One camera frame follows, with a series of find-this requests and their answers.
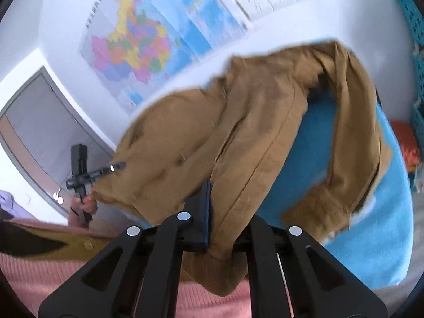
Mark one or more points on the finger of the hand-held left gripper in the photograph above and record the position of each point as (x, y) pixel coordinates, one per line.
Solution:
(107, 169)

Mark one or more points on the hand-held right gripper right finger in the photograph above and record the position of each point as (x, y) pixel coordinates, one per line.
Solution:
(261, 258)

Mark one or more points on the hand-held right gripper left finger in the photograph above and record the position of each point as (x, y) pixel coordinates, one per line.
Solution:
(207, 212)

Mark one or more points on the brown pants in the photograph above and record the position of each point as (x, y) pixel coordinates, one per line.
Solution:
(185, 132)

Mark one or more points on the person's left hand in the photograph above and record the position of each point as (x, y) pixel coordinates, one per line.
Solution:
(90, 205)

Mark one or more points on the grey door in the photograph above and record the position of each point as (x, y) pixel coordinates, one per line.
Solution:
(36, 132)

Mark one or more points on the purple cloth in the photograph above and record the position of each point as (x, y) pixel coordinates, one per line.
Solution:
(13, 205)

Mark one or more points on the person's mustard cardigan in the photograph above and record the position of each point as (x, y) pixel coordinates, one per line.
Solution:
(73, 248)

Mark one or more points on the blue printed bed sheet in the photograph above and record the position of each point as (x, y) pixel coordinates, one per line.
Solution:
(381, 225)

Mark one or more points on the person's pink sweater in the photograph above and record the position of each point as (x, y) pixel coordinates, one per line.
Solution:
(39, 281)

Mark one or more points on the orange cloth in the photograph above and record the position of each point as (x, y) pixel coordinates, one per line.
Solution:
(405, 142)

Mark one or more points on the teal plastic basket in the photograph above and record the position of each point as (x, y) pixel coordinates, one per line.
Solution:
(414, 26)

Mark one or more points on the colourful wall map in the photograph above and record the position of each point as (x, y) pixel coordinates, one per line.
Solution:
(149, 39)

